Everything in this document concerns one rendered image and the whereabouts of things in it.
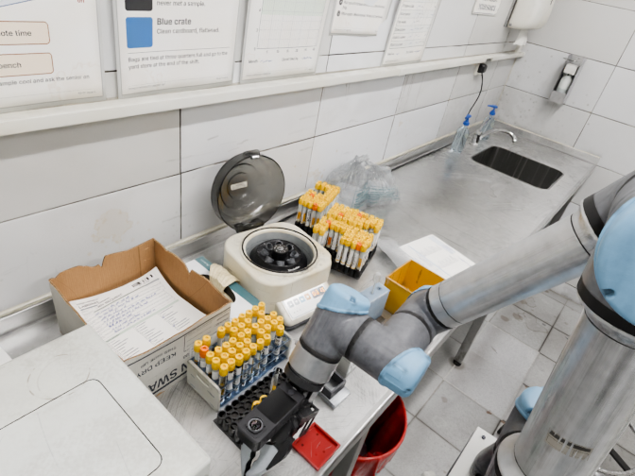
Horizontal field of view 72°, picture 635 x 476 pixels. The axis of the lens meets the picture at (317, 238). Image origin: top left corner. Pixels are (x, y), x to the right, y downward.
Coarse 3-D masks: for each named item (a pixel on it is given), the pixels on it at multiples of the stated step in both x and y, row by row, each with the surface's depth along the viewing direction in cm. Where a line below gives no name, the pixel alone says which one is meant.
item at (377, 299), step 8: (368, 288) 110; (376, 288) 110; (384, 288) 111; (368, 296) 107; (376, 296) 108; (384, 296) 110; (376, 304) 109; (384, 304) 113; (376, 312) 112; (376, 320) 114; (384, 320) 115
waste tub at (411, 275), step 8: (408, 264) 124; (416, 264) 123; (392, 272) 117; (400, 272) 121; (408, 272) 126; (416, 272) 124; (424, 272) 122; (432, 272) 120; (392, 280) 114; (400, 280) 125; (408, 280) 127; (416, 280) 125; (424, 280) 123; (432, 280) 121; (440, 280) 120; (392, 288) 115; (400, 288) 113; (408, 288) 128; (416, 288) 126; (392, 296) 116; (400, 296) 114; (408, 296) 112; (392, 304) 117; (400, 304) 115; (392, 312) 118
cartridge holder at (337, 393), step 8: (336, 376) 94; (328, 384) 94; (336, 384) 94; (344, 384) 93; (320, 392) 92; (328, 392) 90; (336, 392) 92; (344, 392) 93; (328, 400) 91; (336, 400) 91
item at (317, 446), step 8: (312, 424) 86; (312, 432) 86; (320, 432) 86; (296, 440) 83; (304, 440) 84; (312, 440) 84; (320, 440) 84; (328, 440) 85; (296, 448) 82; (304, 448) 83; (312, 448) 83; (320, 448) 83; (328, 448) 83; (336, 448) 83; (304, 456) 81; (312, 456) 82; (320, 456) 82; (328, 456) 81; (312, 464) 80; (320, 464) 80
